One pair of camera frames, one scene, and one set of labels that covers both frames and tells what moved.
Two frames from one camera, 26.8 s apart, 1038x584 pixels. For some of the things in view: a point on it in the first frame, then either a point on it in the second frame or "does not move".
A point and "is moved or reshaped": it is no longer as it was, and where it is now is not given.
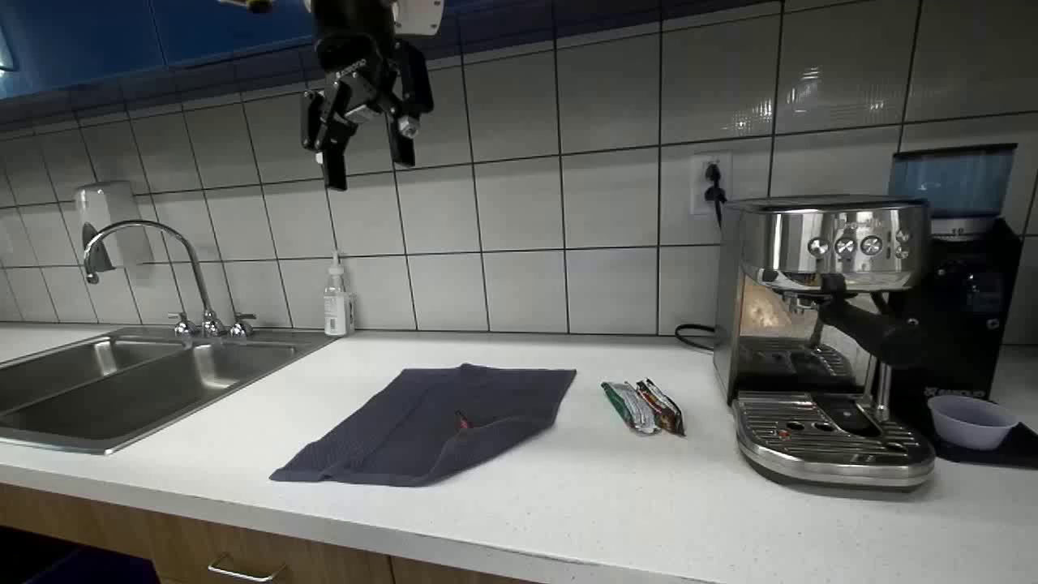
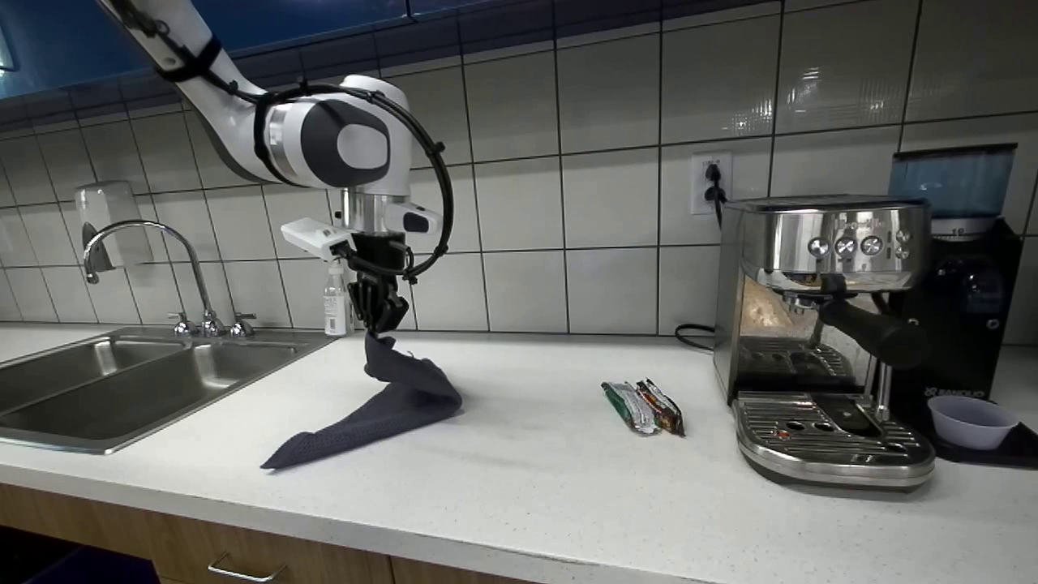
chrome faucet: x=99 y=261 does not move
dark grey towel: x=421 y=423 is moved or reshaped
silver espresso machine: x=815 y=343 does not move
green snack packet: x=634 y=408 does not move
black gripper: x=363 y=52 -> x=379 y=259
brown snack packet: x=664 y=408 does not move
